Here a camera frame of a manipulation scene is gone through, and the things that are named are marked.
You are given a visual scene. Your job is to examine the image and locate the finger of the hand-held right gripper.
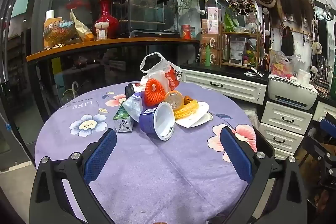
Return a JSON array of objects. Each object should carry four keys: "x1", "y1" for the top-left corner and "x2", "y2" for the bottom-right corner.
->
[{"x1": 320, "y1": 112, "x2": 336, "y2": 135}]

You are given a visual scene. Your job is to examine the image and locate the white printer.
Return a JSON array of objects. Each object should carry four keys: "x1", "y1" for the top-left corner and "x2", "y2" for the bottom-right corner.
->
[{"x1": 268, "y1": 74, "x2": 319, "y2": 111}]

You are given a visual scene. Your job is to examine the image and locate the yellow white paper bag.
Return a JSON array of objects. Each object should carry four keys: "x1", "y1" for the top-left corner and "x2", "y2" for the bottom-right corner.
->
[{"x1": 70, "y1": 9, "x2": 94, "y2": 42}]

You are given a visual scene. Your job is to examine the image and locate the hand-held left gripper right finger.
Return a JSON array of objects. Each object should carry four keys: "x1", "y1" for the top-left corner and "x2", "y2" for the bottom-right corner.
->
[{"x1": 220, "y1": 126, "x2": 308, "y2": 224}]

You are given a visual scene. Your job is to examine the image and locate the wooden counter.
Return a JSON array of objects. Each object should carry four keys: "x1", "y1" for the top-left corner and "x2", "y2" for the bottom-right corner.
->
[{"x1": 26, "y1": 37, "x2": 200, "y2": 63}]

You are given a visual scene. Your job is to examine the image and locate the glass display case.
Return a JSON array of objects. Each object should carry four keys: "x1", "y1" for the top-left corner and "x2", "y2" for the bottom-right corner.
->
[{"x1": 112, "y1": 0, "x2": 179, "y2": 34}]

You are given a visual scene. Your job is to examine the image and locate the yellow foam fruit net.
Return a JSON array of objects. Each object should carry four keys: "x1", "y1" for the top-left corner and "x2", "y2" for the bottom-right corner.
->
[{"x1": 173, "y1": 99, "x2": 198, "y2": 119}]

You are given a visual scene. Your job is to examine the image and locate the wide white drawer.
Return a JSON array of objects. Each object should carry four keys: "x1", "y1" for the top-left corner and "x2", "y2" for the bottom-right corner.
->
[{"x1": 181, "y1": 69, "x2": 267, "y2": 105}]

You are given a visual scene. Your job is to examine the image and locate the white orange drink bottle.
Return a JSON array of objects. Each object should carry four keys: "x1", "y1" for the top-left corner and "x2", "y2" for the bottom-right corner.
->
[{"x1": 165, "y1": 91, "x2": 185, "y2": 111}]

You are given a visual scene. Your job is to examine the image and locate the black flat box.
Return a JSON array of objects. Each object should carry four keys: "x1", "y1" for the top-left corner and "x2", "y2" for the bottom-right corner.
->
[{"x1": 130, "y1": 30, "x2": 181, "y2": 39}]

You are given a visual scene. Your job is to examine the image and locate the clear bag pink items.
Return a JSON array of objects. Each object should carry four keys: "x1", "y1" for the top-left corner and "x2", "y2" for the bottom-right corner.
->
[{"x1": 270, "y1": 51, "x2": 302, "y2": 79}]

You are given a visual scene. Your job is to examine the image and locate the red vase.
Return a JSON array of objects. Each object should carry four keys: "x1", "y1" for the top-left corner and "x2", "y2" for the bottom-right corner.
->
[{"x1": 94, "y1": 0, "x2": 120, "y2": 38}]

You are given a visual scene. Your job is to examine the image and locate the wooden rack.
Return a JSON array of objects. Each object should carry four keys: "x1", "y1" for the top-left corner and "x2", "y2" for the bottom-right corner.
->
[{"x1": 220, "y1": 30, "x2": 261, "y2": 68}]

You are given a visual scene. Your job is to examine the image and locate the brown pink box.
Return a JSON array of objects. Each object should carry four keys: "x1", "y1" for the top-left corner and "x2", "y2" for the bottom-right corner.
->
[{"x1": 201, "y1": 19, "x2": 219, "y2": 35}]

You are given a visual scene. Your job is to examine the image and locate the bulb-lit mirror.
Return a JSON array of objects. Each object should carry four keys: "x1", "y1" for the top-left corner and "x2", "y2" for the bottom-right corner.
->
[{"x1": 311, "y1": 0, "x2": 336, "y2": 98}]

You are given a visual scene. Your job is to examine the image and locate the small jar white lid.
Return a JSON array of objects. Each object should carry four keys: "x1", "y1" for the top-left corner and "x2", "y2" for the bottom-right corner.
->
[{"x1": 94, "y1": 22, "x2": 109, "y2": 40}]

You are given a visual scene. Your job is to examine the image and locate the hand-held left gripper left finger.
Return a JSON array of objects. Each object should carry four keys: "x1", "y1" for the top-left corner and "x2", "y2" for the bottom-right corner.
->
[{"x1": 29, "y1": 128, "x2": 124, "y2": 224}]

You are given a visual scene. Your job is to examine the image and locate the white embossed face mask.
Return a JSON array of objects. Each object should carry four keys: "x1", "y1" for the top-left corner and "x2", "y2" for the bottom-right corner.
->
[{"x1": 196, "y1": 101, "x2": 210, "y2": 119}]

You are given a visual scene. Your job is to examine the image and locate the ornate headdress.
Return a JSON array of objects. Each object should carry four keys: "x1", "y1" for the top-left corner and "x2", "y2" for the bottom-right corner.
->
[{"x1": 227, "y1": 0, "x2": 256, "y2": 16}]

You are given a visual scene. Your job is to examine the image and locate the clear crumpled plastic bag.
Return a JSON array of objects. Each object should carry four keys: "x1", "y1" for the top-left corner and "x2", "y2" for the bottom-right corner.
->
[{"x1": 123, "y1": 93, "x2": 145, "y2": 123}]

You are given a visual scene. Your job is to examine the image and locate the blue white plastic cup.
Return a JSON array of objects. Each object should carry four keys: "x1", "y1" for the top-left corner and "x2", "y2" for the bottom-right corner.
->
[{"x1": 139, "y1": 101, "x2": 175, "y2": 141}]

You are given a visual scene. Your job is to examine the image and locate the white red printed plastic bag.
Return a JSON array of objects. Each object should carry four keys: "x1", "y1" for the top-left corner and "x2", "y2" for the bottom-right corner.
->
[{"x1": 140, "y1": 52, "x2": 183, "y2": 92}]

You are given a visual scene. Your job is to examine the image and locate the orange foam fruit net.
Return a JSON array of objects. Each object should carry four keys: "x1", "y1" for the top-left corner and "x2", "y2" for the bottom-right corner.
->
[{"x1": 143, "y1": 78, "x2": 166, "y2": 106}]

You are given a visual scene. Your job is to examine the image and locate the purple floral tablecloth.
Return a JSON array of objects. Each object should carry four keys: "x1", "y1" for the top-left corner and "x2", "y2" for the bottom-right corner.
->
[{"x1": 34, "y1": 81, "x2": 263, "y2": 224}]

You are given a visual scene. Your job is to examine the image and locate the red tin can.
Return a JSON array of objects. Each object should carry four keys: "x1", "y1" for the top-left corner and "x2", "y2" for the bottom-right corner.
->
[{"x1": 181, "y1": 25, "x2": 192, "y2": 40}]

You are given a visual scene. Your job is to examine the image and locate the green white milk carton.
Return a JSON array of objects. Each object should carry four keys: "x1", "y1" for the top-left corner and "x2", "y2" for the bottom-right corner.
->
[{"x1": 113, "y1": 103, "x2": 134, "y2": 133}]

